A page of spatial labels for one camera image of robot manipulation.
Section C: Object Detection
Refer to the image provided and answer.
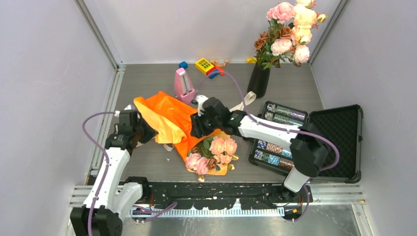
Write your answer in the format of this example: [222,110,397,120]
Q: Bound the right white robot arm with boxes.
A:
[191,95,331,202]

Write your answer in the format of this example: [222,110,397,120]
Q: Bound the yellow toy block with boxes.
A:
[195,58,215,75]

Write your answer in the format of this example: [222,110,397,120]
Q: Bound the wooden toy pieces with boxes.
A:
[209,59,230,68]

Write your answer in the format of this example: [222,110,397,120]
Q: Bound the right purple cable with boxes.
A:
[195,70,340,224]

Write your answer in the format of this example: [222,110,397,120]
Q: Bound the pink metronome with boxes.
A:
[174,68,196,104]

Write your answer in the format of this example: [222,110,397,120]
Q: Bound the red blue toy blocks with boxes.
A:
[206,65,225,79]

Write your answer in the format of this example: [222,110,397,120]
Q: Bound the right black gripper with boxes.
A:
[190,110,221,139]

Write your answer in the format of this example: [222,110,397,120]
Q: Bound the orange flower bouquet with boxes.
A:
[133,91,238,182]

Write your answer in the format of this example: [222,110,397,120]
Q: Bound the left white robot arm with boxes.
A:
[70,104,157,236]

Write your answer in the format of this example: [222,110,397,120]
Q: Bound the cream printed ribbon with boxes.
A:
[163,91,257,152]

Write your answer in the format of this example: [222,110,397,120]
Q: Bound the blue toy block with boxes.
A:
[179,61,188,70]

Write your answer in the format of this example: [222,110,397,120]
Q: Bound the pink flowers in vase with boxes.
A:
[254,0,328,70]

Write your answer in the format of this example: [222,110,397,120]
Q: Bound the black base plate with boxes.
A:
[137,182,313,210]

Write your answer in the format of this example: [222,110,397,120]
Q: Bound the black vase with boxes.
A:
[246,64,270,98]

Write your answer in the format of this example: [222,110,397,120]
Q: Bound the black poker chip case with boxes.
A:
[249,101,364,184]

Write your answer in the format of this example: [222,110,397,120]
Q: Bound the small yellow toy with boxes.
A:
[246,58,257,63]

